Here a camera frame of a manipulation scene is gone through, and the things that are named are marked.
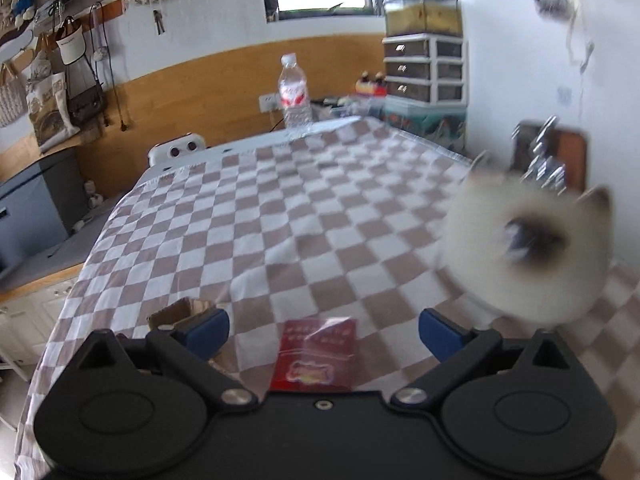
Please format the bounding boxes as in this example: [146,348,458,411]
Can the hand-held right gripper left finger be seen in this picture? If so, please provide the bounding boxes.
[74,306,259,414]

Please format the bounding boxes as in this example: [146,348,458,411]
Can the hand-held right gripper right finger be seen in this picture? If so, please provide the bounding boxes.
[390,308,583,411]

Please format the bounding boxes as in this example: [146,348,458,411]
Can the brown cardboard piece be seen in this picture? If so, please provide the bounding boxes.
[146,297,227,367]

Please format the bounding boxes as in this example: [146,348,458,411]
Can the red box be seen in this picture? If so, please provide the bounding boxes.
[269,317,359,394]

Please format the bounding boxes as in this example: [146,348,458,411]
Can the brown shoulder bag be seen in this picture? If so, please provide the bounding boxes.
[67,85,109,126]

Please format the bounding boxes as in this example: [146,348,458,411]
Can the white cat-shaped cushion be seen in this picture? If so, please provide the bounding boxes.
[439,152,616,325]

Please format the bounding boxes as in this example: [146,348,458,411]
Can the brown white checkered tablecloth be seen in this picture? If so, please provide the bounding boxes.
[12,115,640,480]

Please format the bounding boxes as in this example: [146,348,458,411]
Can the grey storage box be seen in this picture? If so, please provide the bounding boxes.
[0,150,89,275]

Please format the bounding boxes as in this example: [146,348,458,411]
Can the colourful printed box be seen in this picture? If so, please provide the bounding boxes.
[384,100,469,155]

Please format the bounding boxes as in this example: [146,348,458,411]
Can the brown wooden board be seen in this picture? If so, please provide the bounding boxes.
[510,119,589,194]

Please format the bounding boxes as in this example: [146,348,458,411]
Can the clear water bottle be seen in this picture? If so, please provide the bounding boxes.
[277,53,315,134]

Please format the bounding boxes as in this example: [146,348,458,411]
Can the small red bottles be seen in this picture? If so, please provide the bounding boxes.
[355,71,389,97]

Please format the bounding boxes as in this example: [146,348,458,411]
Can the white drawer unit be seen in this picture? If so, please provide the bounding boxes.
[382,34,469,107]

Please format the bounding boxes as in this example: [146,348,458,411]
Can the printed canvas tote bag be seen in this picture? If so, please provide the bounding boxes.
[25,60,81,154]

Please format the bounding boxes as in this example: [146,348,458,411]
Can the beige knitted bag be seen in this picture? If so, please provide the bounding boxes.
[0,62,29,129]

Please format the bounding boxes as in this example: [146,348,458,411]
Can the glass fish tank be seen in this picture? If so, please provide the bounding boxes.
[384,0,465,39]

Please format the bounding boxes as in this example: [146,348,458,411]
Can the white bucket bag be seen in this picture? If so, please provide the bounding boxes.
[55,16,89,66]

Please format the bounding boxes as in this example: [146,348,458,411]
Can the blue plush toy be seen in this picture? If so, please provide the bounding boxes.
[10,0,41,29]

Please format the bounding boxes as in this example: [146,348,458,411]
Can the hanging black cable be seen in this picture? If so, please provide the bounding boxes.
[90,2,129,134]

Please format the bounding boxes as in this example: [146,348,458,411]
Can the wooden skateboard wall rack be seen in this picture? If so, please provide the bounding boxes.
[35,0,125,37]

